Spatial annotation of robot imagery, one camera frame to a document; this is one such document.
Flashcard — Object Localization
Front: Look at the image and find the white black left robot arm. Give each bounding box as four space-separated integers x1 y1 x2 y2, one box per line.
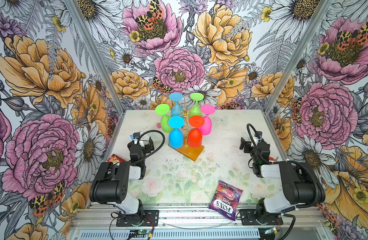
89 139 155 227

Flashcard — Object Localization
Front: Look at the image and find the aluminium front frame rail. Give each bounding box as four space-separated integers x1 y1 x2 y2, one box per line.
66 202 329 240

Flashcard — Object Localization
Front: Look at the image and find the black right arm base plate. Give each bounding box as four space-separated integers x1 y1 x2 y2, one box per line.
236 209 283 226

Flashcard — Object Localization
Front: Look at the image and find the purple Fox's candy bag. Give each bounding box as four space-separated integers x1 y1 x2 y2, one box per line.
209 180 243 221

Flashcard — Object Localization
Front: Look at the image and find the red wine glass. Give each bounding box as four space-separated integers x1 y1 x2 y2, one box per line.
188 116 205 148

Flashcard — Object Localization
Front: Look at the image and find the green left wine glass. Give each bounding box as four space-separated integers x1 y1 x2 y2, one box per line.
155 104 173 133

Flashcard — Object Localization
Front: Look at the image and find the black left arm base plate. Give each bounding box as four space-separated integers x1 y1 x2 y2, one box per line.
116 210 160 227

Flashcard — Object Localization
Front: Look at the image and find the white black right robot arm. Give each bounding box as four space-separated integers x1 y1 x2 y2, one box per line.
240 138 326 225

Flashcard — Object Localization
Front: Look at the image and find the gold wire wooden glass rack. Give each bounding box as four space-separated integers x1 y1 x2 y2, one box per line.
169 108 204 161

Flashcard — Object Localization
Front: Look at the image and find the blue rear wine glass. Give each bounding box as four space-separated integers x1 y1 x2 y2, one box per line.
169 93 183 117

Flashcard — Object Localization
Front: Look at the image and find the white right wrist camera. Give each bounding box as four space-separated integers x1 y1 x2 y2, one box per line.
252 136 262 145

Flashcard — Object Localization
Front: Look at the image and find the blue front wine glass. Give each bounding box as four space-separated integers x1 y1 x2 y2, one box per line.
168 116 185 149

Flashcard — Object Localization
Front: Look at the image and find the green rear wine glass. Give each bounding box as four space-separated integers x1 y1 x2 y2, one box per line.
190 93 204 117

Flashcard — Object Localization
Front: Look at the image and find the blue wine glass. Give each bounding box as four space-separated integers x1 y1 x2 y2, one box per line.
168 116 185 149
169 93 183 117

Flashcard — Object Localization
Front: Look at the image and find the green wine glass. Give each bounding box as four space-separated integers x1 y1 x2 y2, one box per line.
155 104 173 133
190 93 204 117

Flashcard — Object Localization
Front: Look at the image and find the pink wine glass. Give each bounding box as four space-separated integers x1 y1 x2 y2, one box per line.
199 105 216 136

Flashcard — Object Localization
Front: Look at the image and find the red white small box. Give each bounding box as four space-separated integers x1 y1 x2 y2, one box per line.
107 154 126 164

